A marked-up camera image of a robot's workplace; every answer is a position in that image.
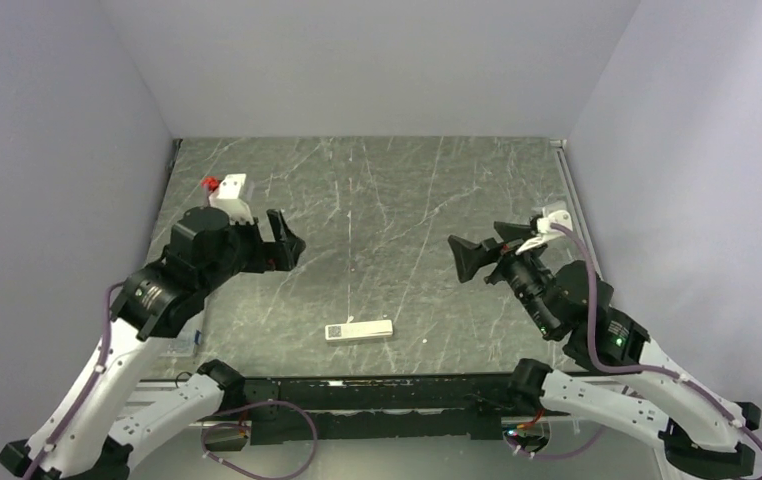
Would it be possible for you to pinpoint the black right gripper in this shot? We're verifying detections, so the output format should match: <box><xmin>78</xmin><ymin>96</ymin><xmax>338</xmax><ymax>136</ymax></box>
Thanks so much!
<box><xmin>445</xmin><ymin>220</ymin><xmax>557</xmax><ymax>337</ymax></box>

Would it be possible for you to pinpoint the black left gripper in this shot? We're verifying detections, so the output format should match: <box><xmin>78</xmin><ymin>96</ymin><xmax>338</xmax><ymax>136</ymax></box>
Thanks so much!
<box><xmin>199</xmin><ymin>208</ymin><xmax>305</xmax><ymax>294</ymax></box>

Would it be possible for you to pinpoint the white remote control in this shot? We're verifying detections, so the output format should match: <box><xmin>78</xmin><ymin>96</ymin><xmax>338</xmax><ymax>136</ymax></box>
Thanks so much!
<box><xmin>324</xmin><ymin>320</ymin><xmax>394</xmax><ymax>342</ymax></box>

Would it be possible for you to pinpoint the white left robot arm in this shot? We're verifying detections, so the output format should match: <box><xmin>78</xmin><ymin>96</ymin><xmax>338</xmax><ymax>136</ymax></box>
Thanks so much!
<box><xmin>0</xmin><ymin>207</ymin><xmax>306</xmax><ymax>479</ymax></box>

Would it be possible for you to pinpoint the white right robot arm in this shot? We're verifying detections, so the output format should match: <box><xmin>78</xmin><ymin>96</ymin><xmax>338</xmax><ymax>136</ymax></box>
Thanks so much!
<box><xmin>448</xmin><ymin>211</ymin><xmax>762</xmax><ymax>479</ymax></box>

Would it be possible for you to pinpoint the clear plastic storage box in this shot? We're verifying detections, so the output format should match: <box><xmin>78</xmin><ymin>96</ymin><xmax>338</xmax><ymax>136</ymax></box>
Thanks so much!
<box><xmin>163</xmin><ymin>328</ymin><xmax>202</xmax><ymax>358</ymax></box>

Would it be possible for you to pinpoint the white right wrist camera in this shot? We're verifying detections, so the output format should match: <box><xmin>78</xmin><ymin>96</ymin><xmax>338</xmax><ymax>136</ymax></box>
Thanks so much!
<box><xmin>515</xmin><ymin>201</ymin><xmax>574</xmax><ymax>255</ymax></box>

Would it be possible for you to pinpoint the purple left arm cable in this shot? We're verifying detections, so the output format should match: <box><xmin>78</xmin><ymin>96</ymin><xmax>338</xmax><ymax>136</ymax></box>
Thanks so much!
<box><xmin>20</xmin><ymin>282</ymin><xmax>125</xmax><ymax>480</ymax></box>

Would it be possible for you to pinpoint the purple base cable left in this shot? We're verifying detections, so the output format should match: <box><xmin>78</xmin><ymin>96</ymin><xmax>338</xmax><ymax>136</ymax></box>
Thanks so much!
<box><xmin>200</xmin><ymin>397</ymin><xmax>319</xmax><ymax>480</ymax></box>

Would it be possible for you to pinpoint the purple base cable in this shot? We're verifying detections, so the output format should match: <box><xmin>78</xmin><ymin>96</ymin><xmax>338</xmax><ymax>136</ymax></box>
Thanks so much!
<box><xmin>200</xmin><ymin>397</ymin><xmax>319</xmax><ymax>480</ymax></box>
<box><xmin>504</xmin><ymin>423</ymin><xmax>608</xmax><ymax>462</ymax></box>

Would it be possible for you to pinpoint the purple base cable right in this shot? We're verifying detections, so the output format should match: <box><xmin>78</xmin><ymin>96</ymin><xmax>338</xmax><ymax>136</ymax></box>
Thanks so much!
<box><xmin>504</xmin><ymin>423</ymin><xmax>608</xmax><ymax>462</ymax></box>

